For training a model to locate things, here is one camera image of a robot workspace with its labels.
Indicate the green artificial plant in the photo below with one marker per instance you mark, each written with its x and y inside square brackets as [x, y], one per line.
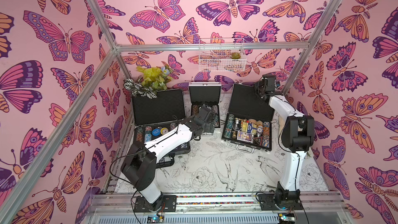
[155, 78]

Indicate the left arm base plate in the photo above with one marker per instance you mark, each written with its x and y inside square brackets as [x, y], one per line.
[161, 203]

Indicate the small silver poker case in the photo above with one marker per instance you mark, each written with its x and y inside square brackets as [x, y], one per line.
[206, 94]

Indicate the aluminium front rail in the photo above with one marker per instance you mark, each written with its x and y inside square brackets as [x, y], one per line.
[322, 207]

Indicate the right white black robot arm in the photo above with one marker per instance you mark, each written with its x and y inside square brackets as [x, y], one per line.
[296, 137]

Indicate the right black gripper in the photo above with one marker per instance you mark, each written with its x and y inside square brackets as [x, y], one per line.
[261, 88]

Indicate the small green succulent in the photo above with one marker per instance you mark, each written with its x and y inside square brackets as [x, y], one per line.
[235, 55]

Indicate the white wire basket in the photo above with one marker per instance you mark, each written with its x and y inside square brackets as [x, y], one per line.
[215, 57]

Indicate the large black poker case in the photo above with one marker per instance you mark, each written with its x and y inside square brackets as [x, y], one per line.
[167, 110]

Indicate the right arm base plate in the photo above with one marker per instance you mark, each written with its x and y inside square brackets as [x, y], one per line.
[279, 201]

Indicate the black aluminium poker case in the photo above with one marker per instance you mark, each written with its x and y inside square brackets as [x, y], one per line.
[248, 120]

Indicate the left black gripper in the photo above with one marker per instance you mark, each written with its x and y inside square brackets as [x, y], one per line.
[210, 127]

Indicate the striped leaf plant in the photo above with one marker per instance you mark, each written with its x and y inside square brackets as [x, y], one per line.
[137, 89]

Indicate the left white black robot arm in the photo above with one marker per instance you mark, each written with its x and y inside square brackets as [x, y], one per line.
[141, 161]

